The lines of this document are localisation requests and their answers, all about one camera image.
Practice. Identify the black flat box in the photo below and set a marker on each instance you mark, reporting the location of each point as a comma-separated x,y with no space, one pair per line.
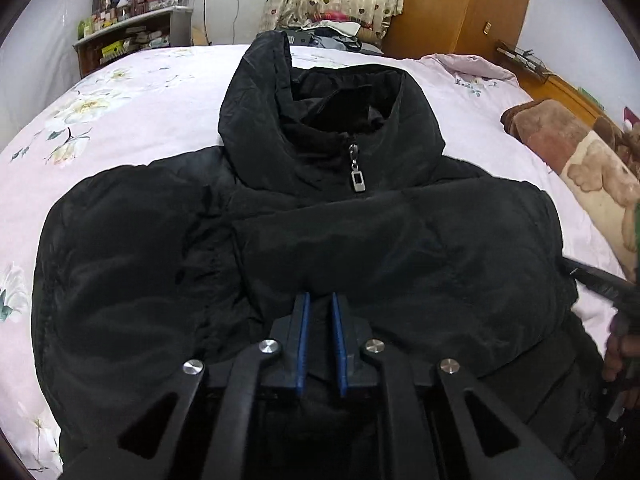
299,37

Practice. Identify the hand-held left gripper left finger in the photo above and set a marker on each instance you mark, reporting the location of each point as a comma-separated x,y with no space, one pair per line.
302,342

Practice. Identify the wooden wardrobe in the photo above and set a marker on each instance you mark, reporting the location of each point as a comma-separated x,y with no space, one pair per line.
450,5

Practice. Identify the wooden headboard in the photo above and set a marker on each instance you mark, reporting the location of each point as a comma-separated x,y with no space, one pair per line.
565,90

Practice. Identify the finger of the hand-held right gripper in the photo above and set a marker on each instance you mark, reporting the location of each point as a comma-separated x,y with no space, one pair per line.
607,284

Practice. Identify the brown bear print blanket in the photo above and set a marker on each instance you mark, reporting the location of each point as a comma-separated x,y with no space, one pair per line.
590,165

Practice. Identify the pile of clothes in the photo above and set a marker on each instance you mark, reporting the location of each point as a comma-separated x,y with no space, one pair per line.
340,30

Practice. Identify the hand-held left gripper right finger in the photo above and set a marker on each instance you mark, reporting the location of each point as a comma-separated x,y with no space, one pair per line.
341,342

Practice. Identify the bed with floral sheet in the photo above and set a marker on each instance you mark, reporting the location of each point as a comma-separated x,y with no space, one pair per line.
150,110

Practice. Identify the cluttered grey shelf unit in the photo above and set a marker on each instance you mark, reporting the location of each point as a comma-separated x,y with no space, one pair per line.
130,40

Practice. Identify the black padded jacket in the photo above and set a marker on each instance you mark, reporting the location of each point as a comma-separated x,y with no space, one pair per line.
400,240

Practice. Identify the person's right hand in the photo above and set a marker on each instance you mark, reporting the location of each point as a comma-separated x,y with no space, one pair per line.
617,357

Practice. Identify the white cabinet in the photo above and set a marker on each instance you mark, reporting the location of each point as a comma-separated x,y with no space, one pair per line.
227,15

